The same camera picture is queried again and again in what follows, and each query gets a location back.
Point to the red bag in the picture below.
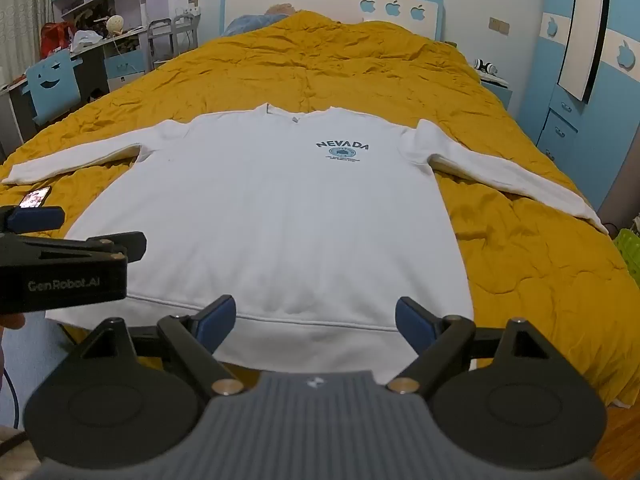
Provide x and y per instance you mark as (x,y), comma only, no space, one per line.
(54,40)

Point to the white curtain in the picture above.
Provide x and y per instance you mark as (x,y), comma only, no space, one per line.
(22,35)

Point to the blue smiley-face chair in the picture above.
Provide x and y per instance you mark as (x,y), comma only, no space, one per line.
(55,82)

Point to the white cloth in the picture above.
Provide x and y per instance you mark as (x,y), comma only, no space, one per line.
(89,36)

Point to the blue pillow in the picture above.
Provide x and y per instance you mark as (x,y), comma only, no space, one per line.
(245,24)

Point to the black-framed mirror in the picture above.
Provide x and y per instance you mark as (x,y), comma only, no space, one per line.
(582,30)

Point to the white and blue headboard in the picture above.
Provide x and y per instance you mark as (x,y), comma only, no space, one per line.
(330,2)

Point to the blue and white wardrobe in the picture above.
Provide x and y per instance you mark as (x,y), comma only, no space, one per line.
(615,125)

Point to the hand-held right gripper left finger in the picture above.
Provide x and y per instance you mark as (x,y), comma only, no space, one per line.
(219,316)

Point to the yellow quilted blanket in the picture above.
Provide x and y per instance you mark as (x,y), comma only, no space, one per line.
(350,75)

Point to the round white lamp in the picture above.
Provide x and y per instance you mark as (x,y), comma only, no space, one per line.
(115,24)

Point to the cluttered desk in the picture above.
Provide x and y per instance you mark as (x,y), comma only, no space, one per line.
(95,65)

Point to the grey metal rack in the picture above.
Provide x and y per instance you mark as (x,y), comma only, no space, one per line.
(160,35)

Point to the white and blue nightstand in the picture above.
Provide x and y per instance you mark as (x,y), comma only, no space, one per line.
(497,91)

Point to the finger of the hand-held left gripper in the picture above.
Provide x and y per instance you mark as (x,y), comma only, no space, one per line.
(117,245)
(37,217)

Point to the person's left hand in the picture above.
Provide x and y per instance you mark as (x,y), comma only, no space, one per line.
(12,321)

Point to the green plastic basket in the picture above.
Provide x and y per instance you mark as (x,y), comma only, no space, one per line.
(627,260)

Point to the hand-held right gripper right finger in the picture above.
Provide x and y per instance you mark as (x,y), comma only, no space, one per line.
(412,317)

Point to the black smartphone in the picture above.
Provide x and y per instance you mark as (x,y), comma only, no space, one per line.
(35,197)

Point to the black and white headphones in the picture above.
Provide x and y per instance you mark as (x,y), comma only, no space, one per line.
(484,66)

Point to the white wall socket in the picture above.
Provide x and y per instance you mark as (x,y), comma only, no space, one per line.
(190,9)

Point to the beige wall switch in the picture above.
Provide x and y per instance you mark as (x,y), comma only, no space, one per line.
(498,26)

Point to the white printed sweatshirt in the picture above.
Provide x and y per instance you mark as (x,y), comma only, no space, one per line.
(275,220)

